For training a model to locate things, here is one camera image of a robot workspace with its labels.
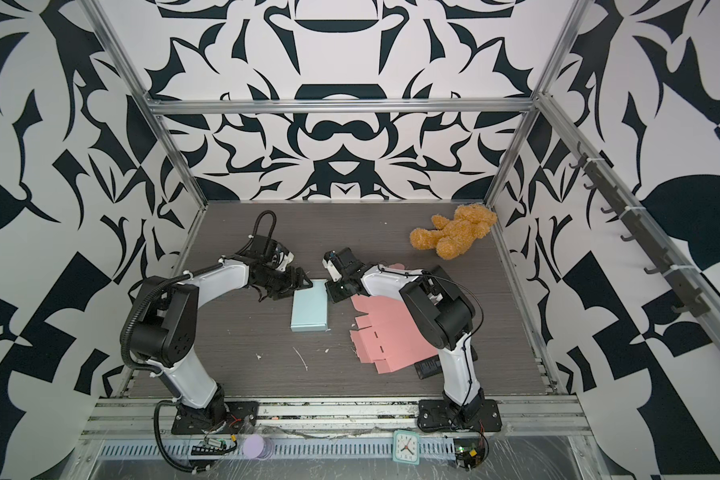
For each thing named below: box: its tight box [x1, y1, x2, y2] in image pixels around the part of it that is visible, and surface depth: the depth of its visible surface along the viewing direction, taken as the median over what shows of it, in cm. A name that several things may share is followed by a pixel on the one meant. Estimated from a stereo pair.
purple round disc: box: [242, 434, 264, 459], surface depth 64 cm
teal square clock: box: [392, 430, 420, 465], surface depth 71 cm
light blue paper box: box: [290, 278, 331, 332], surface depth 91 cm
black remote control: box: [414, 354, 443, 380], surface depth 83 cm
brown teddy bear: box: [410, 204, 498, 260], surface depth 104 cm
